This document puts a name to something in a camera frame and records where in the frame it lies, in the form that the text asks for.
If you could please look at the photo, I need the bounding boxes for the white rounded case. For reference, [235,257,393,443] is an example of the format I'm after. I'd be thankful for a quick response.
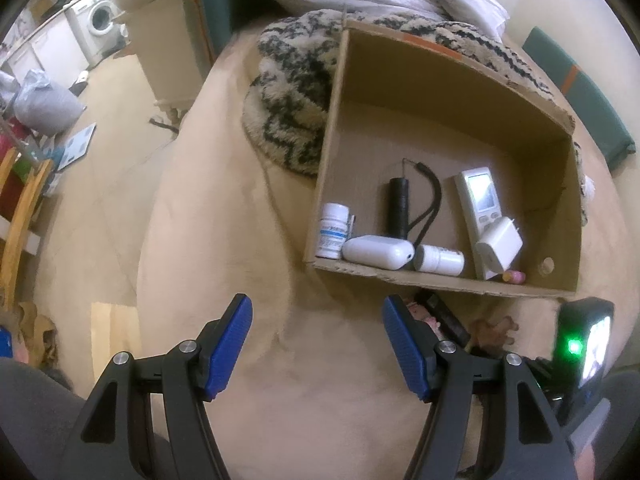
[343,235,416,272]

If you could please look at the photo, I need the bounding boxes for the white bathroom scale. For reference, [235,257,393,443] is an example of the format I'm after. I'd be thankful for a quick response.
[52,122,97,173]

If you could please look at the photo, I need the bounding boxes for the pink patterned pouch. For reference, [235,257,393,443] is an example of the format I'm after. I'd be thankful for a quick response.
[407,302,443,341]

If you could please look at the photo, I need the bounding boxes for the person's leg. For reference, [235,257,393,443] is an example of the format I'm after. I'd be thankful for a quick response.
[567,397,623,480]
[0,357,171,480]

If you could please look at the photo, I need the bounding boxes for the white kitchen counter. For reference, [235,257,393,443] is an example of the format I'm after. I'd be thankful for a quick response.
[0,7,91,91]

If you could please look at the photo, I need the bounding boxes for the person's right leg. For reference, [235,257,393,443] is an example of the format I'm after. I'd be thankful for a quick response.
[567,397,623,480]

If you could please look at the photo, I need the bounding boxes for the black rectangular device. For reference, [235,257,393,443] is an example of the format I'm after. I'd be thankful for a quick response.
[420,290,472,348]

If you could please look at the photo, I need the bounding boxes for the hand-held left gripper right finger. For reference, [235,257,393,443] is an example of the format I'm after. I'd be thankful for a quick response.
[382,294,576,480]

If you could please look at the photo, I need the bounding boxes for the white pill bottle blue label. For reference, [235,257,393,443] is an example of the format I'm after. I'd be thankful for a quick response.
[316,203,351,260]

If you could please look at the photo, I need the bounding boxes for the red storage box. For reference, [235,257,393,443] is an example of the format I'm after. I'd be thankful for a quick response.
[0,132,23,221]

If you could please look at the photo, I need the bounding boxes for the flat cardboard piece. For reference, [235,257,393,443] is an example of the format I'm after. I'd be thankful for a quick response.
[91,301,136,361]

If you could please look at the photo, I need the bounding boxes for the teal cushion with orange stripe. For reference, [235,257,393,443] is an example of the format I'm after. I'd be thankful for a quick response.
[172,0,241,61]
[522,27,637,171]

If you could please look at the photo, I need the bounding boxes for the cardboard box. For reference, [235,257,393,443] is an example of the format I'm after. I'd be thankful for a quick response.
[305,19,586,300]

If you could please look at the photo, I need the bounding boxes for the white bottle red label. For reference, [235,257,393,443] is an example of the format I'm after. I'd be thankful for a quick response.
[414,245,466,277]

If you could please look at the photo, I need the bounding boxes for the grey stuffed bag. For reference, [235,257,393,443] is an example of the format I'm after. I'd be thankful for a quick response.
[12,69,86,136]

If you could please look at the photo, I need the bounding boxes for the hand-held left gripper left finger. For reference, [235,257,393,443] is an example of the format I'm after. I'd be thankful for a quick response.
[57,294,253,480]

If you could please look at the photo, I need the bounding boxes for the black flashlight with strap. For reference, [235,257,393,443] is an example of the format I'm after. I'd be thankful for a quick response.
[389,159,443,248]

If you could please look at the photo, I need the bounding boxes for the white charger cube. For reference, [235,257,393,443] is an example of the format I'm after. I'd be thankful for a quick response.
[475,216,524,271]

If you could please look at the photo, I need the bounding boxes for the cream bedside cabinet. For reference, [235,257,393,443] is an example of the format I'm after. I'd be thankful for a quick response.
[122,0,211,121]

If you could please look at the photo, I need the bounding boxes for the white washing machine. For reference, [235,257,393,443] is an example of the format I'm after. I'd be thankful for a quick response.
[67,0,123,63]

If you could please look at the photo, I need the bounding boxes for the white remote control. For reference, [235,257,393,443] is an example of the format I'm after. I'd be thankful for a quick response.
[454,166,506,281]

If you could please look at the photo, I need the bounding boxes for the black patterned fleece blanket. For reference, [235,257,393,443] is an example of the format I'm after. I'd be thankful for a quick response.
[242,10,596,226]

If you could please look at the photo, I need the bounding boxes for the person's left leg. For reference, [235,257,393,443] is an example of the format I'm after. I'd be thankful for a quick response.
[0,357,171,480]

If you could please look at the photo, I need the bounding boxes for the beige bed sheet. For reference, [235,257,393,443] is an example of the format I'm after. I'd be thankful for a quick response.
[135,25,621,480]

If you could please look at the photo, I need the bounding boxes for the wooden rack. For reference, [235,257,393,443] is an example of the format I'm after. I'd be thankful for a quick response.
[0,147,56,311]

